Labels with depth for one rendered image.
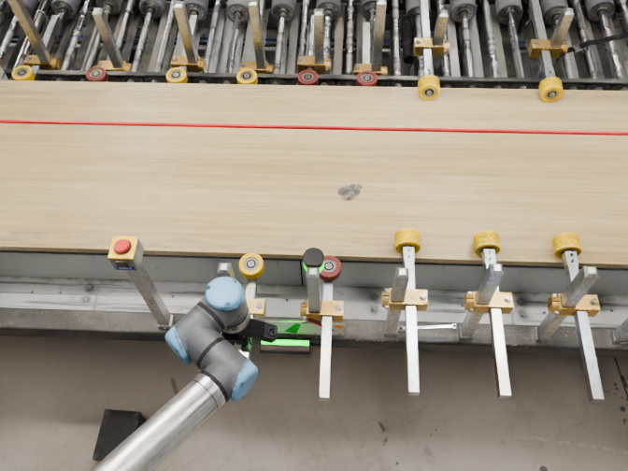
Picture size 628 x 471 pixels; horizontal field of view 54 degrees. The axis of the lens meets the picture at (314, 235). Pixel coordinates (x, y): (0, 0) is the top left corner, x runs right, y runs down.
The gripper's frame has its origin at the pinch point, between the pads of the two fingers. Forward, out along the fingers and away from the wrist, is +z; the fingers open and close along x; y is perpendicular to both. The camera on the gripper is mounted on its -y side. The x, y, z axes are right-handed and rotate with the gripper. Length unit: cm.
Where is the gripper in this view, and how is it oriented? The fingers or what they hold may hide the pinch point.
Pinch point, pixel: (249, 346)
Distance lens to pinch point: 182.6
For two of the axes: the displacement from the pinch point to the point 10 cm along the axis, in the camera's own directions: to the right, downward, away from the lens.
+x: -0.3, 8.6, -5.1
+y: -10.0, -0.1, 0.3
